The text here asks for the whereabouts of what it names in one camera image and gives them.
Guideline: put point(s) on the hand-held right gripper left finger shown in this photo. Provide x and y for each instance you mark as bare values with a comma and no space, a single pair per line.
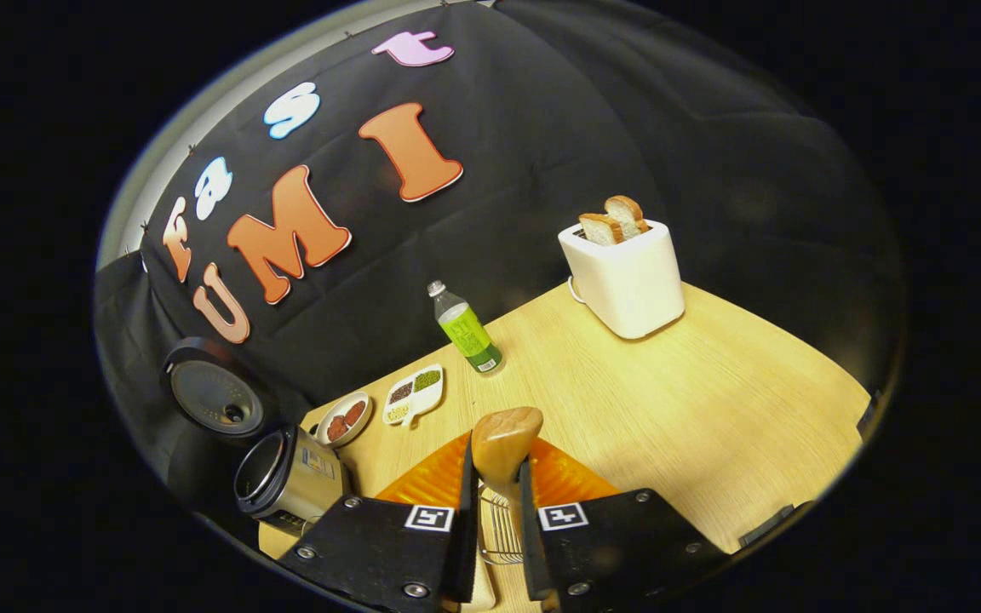
388,553

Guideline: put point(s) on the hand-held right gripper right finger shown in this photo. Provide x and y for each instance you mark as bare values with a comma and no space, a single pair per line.
618,553

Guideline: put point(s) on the dark lidded rice cooker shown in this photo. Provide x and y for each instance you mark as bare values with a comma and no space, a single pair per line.
286,481

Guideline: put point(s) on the wooden spoon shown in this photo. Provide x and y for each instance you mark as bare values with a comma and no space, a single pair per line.
503,443

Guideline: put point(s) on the round plate of red beans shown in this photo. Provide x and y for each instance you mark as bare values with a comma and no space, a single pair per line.
344,420

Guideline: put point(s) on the black table clamp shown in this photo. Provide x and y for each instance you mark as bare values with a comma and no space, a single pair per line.
869,415
767,524

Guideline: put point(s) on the white divided grain dish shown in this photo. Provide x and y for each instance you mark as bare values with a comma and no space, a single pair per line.
414,394

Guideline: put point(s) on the green label drink bottle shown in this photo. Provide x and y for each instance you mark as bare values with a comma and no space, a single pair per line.
469,336

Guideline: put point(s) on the white toaster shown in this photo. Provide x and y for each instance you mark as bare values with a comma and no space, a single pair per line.
631,285

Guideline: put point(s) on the toast slice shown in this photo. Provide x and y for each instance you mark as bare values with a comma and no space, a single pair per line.
601,230
627,213

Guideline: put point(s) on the black backdrop cloth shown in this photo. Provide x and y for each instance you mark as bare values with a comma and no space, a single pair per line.
584,102

